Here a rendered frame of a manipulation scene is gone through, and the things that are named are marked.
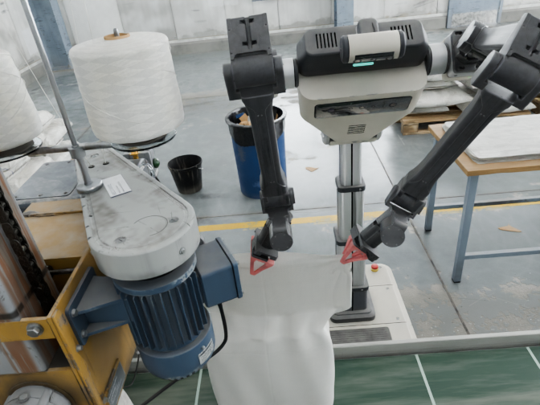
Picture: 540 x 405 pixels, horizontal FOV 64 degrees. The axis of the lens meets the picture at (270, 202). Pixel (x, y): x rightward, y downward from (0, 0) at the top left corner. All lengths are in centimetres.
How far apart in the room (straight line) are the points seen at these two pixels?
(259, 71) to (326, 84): 58
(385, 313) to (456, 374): 48
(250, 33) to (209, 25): 828
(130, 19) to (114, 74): 867
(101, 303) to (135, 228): 15
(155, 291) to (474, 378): 135
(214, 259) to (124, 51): 39
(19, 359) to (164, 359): 24
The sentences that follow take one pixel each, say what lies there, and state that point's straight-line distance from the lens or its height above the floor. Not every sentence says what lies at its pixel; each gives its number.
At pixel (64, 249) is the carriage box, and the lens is 92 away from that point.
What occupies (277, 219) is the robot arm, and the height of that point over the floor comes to 121.
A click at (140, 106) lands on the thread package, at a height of 159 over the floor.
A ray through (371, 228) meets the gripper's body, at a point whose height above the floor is 114.
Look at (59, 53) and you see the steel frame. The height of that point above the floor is 29.
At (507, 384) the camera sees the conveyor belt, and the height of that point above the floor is 38.
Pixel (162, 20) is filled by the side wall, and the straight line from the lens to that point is 925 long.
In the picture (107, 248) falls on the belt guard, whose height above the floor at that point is 142.
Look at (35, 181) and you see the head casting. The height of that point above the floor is 134.
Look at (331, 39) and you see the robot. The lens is 135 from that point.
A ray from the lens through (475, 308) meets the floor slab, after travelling 265.
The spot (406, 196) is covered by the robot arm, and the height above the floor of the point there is 123.
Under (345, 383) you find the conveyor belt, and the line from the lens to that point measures 176.
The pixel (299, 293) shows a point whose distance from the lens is 127.
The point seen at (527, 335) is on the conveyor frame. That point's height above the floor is 41.
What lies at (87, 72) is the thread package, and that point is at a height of 165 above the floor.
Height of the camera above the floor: 180
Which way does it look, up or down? 31 degrees down
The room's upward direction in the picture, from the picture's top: 6 degrees counter-clockwise
